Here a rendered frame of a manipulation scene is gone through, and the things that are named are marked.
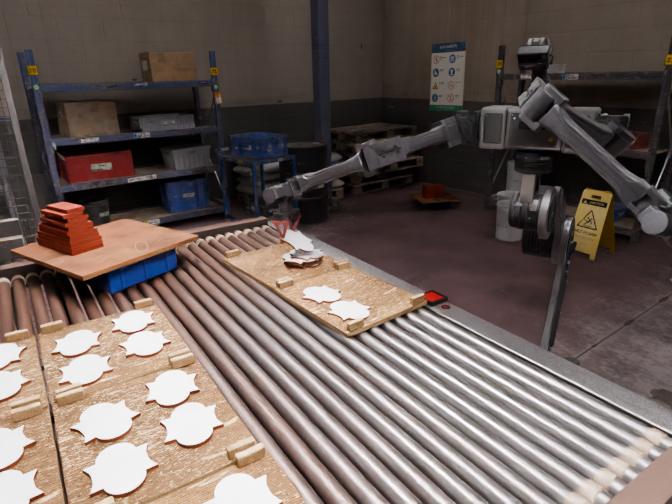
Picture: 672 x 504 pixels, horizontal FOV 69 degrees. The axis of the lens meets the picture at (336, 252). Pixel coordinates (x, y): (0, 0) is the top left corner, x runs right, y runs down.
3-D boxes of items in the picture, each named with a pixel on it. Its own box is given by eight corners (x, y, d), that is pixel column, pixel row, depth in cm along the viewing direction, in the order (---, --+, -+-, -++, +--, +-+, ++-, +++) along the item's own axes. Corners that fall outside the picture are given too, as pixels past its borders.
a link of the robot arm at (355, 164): (389, 169, 159) (378, 137, 157) (379, 173, 155) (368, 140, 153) (303, 199, 189) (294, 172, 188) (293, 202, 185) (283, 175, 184)
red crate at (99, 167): (124, 170, 562) (120, 145, 552) (136, 176, 529) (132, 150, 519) (61, 178, 525) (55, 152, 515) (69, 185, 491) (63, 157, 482)
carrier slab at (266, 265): (291, 243, 226) (291, 240, 225) (349, 268, 196) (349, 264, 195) (223, 261, 205) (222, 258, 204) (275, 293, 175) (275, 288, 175)
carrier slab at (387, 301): (350, 269, 195) (350, 265, 194) (427, 304, 164) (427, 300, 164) (274, 293, 175) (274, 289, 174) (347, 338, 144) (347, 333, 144)
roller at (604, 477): (232, 239, 246) (231, 230, 245) (630, 500, 94) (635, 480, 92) (223, 241, 244) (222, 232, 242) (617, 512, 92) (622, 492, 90)
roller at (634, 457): (250, 236, 251) (249, 227, 250) (655, 476, 99) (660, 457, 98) (241, 237, 249) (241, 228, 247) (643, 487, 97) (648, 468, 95)
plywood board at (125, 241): (125, 221, 228) (125, 218, 227) (198, 239, 202) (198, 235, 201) (11, 254, 189) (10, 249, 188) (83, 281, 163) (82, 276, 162)
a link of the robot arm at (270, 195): (309, 195, 185) (301, 173, 184) (290, 202, 176) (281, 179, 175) (286, 203, 193) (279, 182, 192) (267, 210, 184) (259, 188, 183)
